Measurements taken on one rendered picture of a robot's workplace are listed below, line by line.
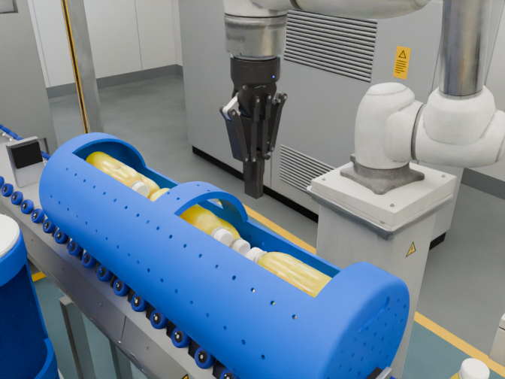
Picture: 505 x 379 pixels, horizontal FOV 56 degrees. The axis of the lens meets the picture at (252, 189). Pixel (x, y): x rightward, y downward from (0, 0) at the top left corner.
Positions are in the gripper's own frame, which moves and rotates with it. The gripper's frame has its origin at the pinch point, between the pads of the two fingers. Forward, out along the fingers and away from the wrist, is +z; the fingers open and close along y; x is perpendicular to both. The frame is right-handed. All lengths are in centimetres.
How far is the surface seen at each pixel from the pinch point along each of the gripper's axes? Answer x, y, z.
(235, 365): 9.9, 13.8, 26.0
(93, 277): -45, 11, 41
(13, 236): -60, 23, 30
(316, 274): 13.9, -0.7, 13.2
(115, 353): -77, -5, 104
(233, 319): 8.3, 12.7, 18.0
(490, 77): -61, -288, 47
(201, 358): -3.1, 10.8, 36.6
